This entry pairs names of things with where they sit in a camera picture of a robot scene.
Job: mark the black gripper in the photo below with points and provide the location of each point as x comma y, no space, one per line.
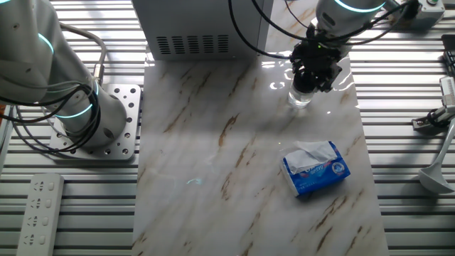
320,55

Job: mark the black jar lid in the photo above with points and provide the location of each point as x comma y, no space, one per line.
305,85

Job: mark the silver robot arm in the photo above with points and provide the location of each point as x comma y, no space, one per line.
28,53

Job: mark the clear glass jar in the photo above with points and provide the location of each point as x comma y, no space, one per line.
298,101

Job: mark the blue tissue pack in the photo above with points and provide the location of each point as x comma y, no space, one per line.
320,177

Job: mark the silver metal box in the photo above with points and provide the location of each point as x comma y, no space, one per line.
199,21

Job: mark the grey emergency stop box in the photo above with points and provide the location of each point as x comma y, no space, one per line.
432,12

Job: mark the white marble board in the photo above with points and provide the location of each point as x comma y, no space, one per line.
213,160

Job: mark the white power strip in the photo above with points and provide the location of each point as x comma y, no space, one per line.
39,213

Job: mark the wrist camera with metal bracket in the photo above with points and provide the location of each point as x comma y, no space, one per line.
410,10

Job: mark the small metal angle bracket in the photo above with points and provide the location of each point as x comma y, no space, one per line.
421,124

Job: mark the silver depth camera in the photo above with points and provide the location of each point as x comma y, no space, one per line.
448,90

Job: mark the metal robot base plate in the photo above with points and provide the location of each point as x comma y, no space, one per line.
131,106

